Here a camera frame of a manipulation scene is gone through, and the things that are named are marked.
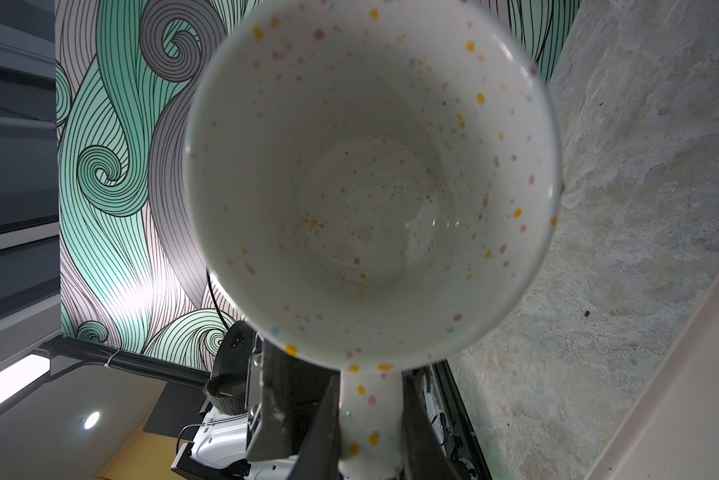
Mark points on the pink silicone tray mat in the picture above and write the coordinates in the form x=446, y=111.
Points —
x=672, y=431

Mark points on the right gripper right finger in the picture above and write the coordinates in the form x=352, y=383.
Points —
x=423, y=457

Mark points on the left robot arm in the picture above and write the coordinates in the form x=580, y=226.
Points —
x=218, y=449

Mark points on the cream speckled mug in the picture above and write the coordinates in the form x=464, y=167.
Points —
x=375, y=184

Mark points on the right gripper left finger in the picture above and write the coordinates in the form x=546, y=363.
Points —
x=319, y=456

